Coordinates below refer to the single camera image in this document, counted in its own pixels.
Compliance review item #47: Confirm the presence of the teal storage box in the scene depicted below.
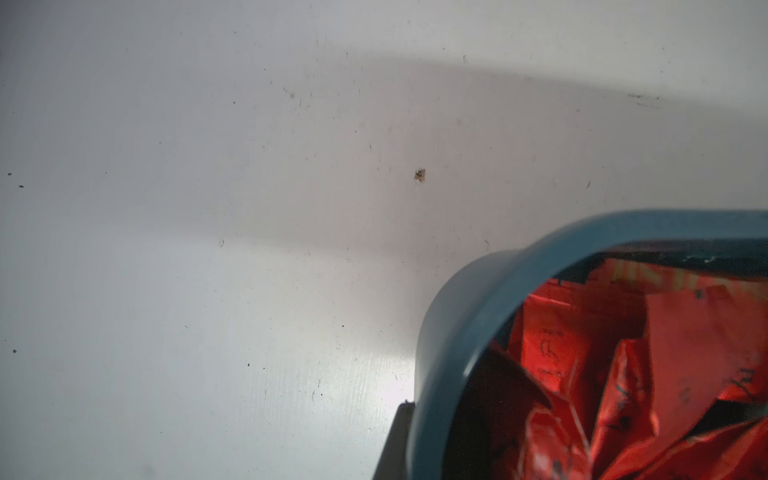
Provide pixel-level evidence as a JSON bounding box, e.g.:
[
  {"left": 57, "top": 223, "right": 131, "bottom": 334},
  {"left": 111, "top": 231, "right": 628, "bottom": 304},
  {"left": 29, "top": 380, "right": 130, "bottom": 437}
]
[{"left": 403, "top": 209, "right": 767, "bottom": 479}]

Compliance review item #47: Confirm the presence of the red tea bag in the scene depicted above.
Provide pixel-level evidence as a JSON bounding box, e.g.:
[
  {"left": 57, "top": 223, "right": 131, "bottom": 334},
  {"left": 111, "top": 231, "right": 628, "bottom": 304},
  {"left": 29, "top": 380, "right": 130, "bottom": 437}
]
[
  {"left": 517, "top": 391, "right": 593, "bottom": 480},
  {"left": 591, "top": 286, "right": 767, "bottom": 479},
  {"left": 520, "top": 280, "right": 646, "bottom": 431}
]

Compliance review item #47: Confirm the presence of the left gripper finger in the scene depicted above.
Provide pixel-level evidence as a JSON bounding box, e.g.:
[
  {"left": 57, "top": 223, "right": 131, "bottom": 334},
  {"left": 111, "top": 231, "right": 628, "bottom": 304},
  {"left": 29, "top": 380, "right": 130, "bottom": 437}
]
[{"left": 373, "top": 402, "right": 415, "bottom": 480}]

